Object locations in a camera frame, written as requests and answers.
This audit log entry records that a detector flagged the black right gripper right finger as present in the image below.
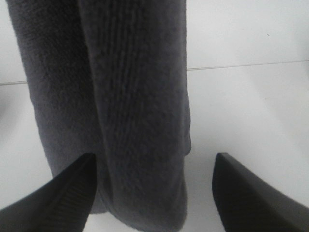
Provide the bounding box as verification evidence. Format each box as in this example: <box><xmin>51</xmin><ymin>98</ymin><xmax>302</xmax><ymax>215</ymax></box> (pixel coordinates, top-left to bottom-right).
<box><xmin>212</xmin><ymin>153</ymin><xmax>309</xmax><ymax>232</ymax></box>

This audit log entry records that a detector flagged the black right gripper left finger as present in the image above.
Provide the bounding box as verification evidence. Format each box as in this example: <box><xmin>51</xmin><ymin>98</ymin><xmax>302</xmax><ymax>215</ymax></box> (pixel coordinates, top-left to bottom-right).
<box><xmin>0</xmin><ymin>154</ymin><xmax>97</xmax><ymax>232</ymax></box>

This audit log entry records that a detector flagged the dark grey towel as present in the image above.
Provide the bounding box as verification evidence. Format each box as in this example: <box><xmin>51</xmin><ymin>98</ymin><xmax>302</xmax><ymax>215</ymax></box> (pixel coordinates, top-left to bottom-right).
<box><xmin>7</xmin><ymin>0</ymin><xmax>191</xmax><ymax>232</ymax></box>

